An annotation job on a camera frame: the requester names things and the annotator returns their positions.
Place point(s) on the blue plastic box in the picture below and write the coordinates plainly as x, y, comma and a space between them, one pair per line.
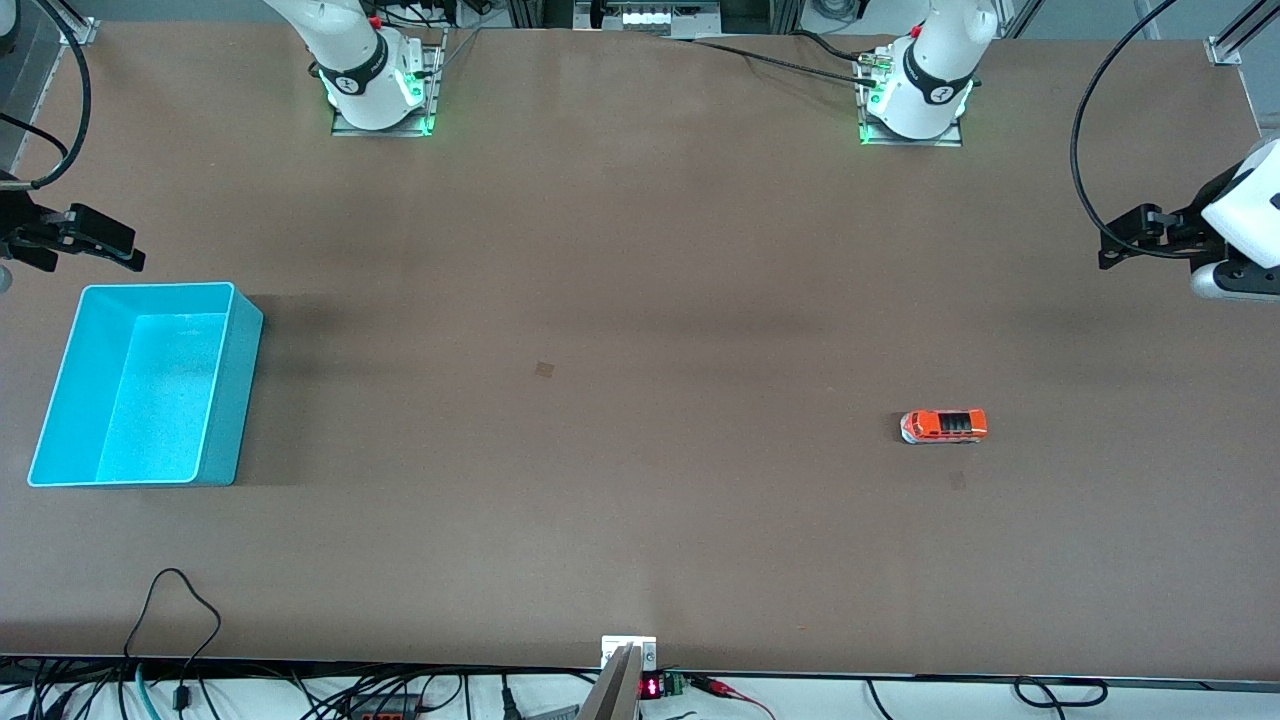
150, 400

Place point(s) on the grey metal bar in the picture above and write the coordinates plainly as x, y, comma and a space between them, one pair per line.
615, 695

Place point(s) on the green terminal board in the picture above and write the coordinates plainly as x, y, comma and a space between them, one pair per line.
675, 685

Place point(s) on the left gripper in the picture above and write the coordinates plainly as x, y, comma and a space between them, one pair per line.
1192, 228

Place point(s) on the orange toy bus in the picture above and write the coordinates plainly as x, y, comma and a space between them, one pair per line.
945, 425

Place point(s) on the red digit display module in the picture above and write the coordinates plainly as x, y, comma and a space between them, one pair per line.
651, 688

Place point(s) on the black power strip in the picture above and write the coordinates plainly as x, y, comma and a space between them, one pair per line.
385, 714

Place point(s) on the red and black lead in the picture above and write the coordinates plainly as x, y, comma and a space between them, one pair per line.
720, 687

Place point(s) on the metal rack with lit panel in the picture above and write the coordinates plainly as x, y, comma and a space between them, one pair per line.
665, 18

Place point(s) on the white mounting plate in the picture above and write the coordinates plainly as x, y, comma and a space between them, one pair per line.
648, 655

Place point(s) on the aluminium corner bracket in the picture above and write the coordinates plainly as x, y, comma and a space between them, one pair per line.
80, 32
1222, 50

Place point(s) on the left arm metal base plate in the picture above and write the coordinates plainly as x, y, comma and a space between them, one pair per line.
950, 141

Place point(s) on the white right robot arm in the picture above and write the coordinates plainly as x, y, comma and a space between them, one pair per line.
370, 70

